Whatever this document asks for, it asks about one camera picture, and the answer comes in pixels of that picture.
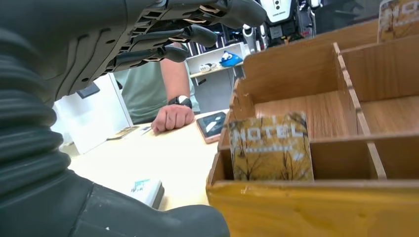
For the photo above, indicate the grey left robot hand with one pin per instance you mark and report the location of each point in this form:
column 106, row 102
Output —
column 82, row 32

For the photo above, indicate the white ID card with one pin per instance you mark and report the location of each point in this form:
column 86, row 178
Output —
column 145, row 130

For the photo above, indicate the grey card reader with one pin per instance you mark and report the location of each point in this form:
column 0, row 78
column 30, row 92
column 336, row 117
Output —
column 147, row 191

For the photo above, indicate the yellow hotel key card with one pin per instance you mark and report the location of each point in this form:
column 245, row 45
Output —
column 123, row 132
column 271, row 153

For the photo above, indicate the wooden compartment box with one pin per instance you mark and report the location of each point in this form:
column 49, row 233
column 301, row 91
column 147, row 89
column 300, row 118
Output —
column 327, row 212

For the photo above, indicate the person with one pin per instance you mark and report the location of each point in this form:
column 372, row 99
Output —
column 144, row 91

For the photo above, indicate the black wristwatch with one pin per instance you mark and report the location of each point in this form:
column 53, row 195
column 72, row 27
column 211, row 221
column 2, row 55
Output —
column 180, row 100

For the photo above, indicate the black smartphone pink edge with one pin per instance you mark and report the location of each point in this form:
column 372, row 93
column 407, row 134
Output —
column 212, row 126

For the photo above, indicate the white shelf unit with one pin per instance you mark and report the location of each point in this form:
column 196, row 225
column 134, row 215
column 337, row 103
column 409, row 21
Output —
column 212, row 88

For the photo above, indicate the black power adapter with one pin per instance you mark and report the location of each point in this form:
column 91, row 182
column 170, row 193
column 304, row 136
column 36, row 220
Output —
column 87, row 91

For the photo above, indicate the small white device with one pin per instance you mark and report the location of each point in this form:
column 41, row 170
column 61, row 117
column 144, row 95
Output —
column 207, row 67

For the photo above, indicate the white desktop riser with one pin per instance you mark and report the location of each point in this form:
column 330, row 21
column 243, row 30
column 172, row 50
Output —
column 95, row 117

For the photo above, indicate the blue white rounded object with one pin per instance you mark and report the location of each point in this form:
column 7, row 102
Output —
column 230, row 59

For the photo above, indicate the white black humanoid robot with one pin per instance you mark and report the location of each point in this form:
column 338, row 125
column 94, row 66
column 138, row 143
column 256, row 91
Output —
column 281, row 19

